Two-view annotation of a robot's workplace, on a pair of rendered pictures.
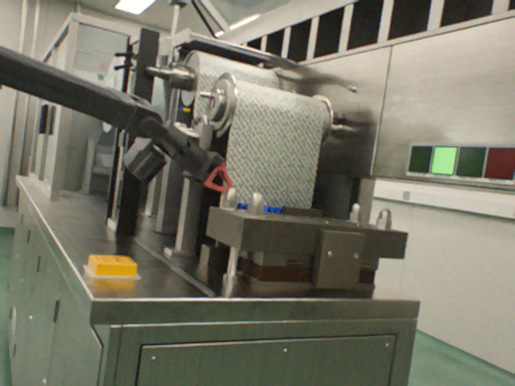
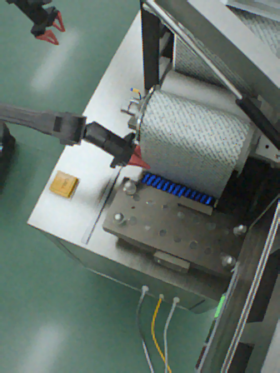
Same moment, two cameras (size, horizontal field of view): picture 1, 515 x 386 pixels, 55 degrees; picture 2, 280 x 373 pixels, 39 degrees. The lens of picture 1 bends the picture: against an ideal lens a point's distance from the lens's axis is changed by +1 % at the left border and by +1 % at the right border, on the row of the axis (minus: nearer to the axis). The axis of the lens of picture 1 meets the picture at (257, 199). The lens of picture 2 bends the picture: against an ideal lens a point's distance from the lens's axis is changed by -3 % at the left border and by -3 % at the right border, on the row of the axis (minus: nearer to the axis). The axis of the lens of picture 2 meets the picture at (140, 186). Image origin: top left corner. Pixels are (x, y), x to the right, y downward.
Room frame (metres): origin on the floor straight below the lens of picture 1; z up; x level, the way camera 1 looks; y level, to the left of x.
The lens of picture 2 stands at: (0.82, -0.29, 2.13)
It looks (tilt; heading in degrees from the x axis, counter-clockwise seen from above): 70 degrees down; 57
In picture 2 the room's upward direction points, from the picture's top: 6 degrees counter-clockwise
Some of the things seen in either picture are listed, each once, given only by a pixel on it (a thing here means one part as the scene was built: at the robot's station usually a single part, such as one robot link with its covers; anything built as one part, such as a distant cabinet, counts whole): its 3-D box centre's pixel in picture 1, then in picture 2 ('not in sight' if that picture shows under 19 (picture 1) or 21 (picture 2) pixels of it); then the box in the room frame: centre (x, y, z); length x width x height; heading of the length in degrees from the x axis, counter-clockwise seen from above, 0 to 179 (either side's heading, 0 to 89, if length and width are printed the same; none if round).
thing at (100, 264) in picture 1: (112, 265); (63, 184); (0.87, 0.24, 0.91); 0.07 x 0.07 x 0.02; 29
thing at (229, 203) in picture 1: (230, 198); (129, 186); (1.00, 0.06, 1.05); 0.04 x 0.04 x 0.04
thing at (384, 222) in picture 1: (385, 218); (230, 261); (1.08, -0.28, 1.05); 0.04 x 0.04 x 0.04
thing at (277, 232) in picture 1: (309, 233); (178, 229); (1.04, -0.12, 1.00); 0.40 x 0.16 x 0.06; 119
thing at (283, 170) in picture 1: (271, 177); (182, 173); (1.13, -0.02, 1.11); 0.23 x 0.01 x 0.18; 119
